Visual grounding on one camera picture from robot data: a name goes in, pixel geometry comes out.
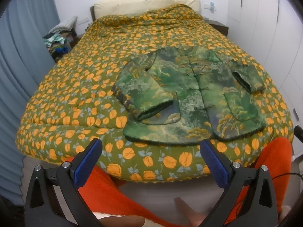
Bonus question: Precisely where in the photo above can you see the green landscape print padded jacket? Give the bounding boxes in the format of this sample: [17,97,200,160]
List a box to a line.
[112,47,266,145]

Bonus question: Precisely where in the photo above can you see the pile of clothes on nightstand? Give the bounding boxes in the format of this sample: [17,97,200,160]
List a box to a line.
[43,28,77,63]

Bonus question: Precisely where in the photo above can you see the orange fleece trousers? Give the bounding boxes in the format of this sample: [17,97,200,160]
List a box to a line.
[79,137,291,226]

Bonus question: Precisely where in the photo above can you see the blue window curtain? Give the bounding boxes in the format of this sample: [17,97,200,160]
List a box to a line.
[1,0,60,205]

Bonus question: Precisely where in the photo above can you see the dark wooden right nightstand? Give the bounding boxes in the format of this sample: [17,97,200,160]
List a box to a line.
[205,19,229,36]

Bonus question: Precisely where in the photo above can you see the striped grey pillow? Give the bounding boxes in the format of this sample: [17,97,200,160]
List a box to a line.
[48,16,77,33]

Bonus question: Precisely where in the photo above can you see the white wardrobe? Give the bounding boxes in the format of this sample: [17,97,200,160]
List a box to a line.
[225,0,303,156]

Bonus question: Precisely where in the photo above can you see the cream padded headboard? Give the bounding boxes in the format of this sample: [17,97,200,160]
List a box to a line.
[90,0,201,21]

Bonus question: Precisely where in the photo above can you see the wall socket with blue plug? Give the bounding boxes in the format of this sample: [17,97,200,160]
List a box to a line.
[204,2,216,13]

